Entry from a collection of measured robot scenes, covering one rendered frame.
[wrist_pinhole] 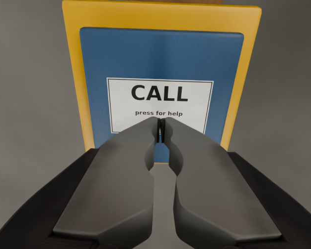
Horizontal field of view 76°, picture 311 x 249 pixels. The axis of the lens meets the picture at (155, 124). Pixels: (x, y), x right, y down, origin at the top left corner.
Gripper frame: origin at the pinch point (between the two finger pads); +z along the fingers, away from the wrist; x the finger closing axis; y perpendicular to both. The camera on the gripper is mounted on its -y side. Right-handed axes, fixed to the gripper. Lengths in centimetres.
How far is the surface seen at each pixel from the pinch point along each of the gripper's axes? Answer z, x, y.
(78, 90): 3.7, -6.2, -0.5
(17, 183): 99, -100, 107
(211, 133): 2.0, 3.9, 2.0
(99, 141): 1.9, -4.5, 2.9
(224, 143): 3.6, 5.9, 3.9
